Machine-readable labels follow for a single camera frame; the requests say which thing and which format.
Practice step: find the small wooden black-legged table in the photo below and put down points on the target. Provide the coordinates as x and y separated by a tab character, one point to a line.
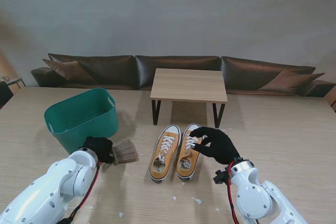
189	85

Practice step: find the green plastic basket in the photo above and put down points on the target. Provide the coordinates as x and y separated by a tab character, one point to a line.
76	129

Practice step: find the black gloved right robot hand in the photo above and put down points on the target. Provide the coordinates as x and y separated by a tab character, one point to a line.
220	145

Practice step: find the dark brown leather sofa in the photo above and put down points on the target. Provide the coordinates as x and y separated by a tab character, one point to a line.
110	69

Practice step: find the small background side table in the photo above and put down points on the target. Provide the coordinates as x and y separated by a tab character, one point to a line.
14	80

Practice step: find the light wooden furniture piece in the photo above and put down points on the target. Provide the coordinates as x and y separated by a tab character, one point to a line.
332	100

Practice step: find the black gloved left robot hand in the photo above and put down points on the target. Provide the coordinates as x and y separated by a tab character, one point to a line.
102	148

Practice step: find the brown bristle shoe brush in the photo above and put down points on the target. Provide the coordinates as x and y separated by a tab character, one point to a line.
127	151

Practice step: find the yellow canvas sneaker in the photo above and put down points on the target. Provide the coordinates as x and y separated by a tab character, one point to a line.
194	162
171	155

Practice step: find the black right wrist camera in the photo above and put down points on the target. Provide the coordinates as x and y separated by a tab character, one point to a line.
219	178

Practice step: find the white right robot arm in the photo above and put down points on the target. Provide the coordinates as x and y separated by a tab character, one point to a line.
252	203

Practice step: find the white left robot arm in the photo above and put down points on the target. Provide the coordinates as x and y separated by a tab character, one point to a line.
52	187

